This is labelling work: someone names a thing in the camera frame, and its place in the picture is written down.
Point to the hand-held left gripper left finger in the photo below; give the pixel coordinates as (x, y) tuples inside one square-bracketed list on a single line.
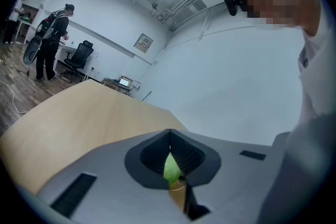
[(105, 186)]

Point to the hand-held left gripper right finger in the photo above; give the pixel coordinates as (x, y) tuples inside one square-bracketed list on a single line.
[(236, 186)]

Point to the green leafy vegetable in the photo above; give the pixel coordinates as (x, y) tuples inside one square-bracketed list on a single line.
[(171, 168)]

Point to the light wooden table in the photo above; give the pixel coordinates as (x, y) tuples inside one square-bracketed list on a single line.
[(78, 123)]

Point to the low equipment cart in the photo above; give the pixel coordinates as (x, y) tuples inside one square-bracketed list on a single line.
[(115, 84)]

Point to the open laptop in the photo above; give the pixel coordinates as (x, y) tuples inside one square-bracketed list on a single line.
[(124, 82)]

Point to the black office chair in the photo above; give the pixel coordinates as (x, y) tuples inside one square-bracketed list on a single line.
[(78, 57)]

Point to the white desk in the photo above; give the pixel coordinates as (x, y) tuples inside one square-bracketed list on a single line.
[(65, 48)]

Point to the person's white shirt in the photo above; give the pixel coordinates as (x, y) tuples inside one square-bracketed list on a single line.
[(317, 65)]

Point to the white table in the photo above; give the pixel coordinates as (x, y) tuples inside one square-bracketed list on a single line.
[(26, 25)]

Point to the person's head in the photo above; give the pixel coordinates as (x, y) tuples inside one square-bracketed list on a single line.
[(275, 0)]

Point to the grey wall electrical panel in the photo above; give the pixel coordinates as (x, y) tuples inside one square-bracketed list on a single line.
[(143, 43)]

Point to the black head camera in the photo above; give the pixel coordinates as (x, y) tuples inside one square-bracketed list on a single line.
[(231, 4)]

